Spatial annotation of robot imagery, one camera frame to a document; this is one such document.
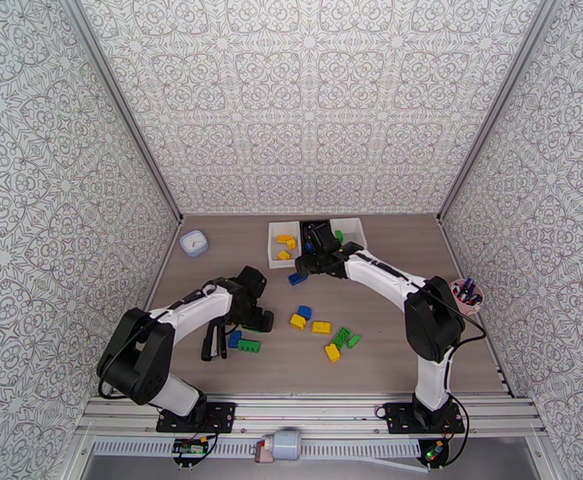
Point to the blue lego brick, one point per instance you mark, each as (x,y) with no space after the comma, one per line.
(304,312)
(296,279)
(234,339)
(309,247)

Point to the yellow lego brick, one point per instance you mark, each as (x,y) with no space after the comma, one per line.
(286,239)
(321,327)
(332,353)
(284,255)
(298,321)

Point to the large green lego brick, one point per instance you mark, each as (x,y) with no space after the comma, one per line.
(341,337)

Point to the narrow green lego brick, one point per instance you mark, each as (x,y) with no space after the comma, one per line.
(354,341)

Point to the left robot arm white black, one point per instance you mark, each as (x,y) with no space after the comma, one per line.
(196,313)

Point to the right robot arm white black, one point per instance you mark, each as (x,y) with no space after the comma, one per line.
(381,276)

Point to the white plastic bin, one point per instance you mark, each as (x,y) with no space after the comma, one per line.
(273,261)
(355,231)

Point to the black plastic bin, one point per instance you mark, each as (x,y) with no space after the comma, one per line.
(305,228)

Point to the small light blue container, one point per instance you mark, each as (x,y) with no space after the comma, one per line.
(194,242)

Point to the small circuit board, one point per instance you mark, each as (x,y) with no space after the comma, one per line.
(434,451)
(189,447)

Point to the white and pink device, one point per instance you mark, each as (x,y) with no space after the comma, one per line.
(281,446)

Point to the black pen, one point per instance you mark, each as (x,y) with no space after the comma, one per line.
(459,292)

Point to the blue pen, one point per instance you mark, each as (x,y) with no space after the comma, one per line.
(467,284)

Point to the pink cup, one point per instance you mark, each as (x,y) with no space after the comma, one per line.
(471,307)

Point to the aluminium frame rail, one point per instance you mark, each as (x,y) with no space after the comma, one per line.
(476,343)
(311,411)
(163,263)

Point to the aluminium frame post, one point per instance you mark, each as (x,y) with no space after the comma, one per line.
(496,103)
(121,108)

